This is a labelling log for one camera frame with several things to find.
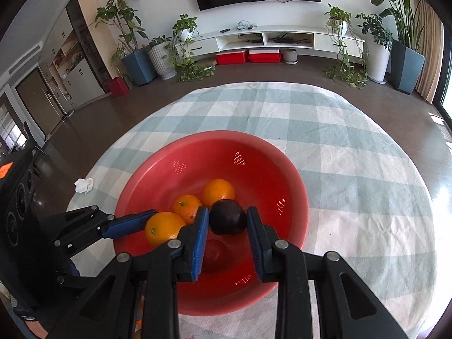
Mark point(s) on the brown wooden door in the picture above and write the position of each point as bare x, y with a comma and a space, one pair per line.
35, 102

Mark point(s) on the tall plant in blue pot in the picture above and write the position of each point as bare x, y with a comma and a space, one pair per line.
139, 67

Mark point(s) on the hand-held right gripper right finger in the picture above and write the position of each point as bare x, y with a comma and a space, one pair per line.
256, 243

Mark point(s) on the beige curtain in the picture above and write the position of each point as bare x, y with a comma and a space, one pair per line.
429, 49

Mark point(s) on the dark purple plum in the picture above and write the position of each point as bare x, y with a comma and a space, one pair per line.
227, 219

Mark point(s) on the grey empty flower pot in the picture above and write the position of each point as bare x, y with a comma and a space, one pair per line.
290, 55

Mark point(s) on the red plastic bowl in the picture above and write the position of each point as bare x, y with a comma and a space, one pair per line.
261, 169

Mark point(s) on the checked green white tablecloth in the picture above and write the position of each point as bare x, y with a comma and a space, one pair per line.
353, 183

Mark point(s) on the trailing plant in white pot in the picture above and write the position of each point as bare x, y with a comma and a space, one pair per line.
339, 24
185, 31

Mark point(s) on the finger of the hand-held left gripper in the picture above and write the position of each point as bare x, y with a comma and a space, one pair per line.
130, 223
81, 280

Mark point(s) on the red storage box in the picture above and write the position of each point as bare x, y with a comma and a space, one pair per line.
265, 56
231, 58

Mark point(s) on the crumpled white tissue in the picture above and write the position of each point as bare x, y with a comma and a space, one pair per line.
84, 185

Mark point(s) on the white wall cabinet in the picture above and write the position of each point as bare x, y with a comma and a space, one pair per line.
81, 77

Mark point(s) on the white television cabinet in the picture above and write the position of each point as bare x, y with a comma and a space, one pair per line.
328, 40

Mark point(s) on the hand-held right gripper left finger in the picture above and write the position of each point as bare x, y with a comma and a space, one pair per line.
199, 243

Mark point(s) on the sliding glass door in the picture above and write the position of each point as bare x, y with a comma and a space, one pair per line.
445, 77

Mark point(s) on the black set-top box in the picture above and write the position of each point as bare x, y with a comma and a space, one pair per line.
283, 39

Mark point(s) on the plant in ribbed white pot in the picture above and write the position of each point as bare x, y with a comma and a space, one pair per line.
162, 61

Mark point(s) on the red apple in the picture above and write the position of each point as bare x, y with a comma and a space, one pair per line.
216, 252

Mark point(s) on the bushy plant in white pot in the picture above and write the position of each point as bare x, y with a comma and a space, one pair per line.
378, 63

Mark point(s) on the large-leaf plant in blue pot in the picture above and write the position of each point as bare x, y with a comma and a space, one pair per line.
406, 70

